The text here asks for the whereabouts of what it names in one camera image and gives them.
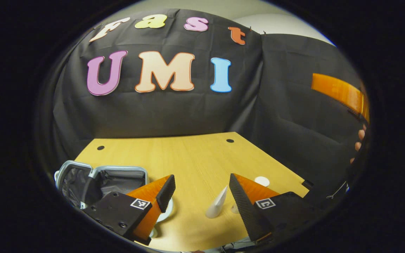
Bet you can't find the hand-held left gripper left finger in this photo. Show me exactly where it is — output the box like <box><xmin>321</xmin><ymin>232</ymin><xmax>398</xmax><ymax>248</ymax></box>
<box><xmin>82</xmin><ymin>175</ymin><xmax>176</xmax><ymax>246</ymax></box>

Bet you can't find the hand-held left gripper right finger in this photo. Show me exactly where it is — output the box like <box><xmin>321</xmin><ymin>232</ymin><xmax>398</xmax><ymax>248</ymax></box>
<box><xmin>229</xmin><ymin>173</ymin><xmax>321</xmax><ymax>245</ymax></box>

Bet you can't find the white round jar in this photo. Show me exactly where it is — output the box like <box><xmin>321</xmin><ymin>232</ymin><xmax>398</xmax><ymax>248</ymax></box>
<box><xmin>149</xmin><ymin>197</ymin><xmax>174</xmax><ymax>238</ymax></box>

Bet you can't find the white squeeze tube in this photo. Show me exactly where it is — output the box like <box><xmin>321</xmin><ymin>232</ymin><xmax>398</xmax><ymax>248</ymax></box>
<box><xmin>205</xmin><ymin>185</ymin><xmax>228</xmax><ymax>219</ymax></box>

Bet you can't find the black backdrop cloth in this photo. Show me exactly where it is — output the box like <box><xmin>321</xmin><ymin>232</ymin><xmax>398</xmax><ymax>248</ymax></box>
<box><xmin>48</xmin><ymin>9</ymin><xmax>368</xmax><ymax>208</ymax></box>

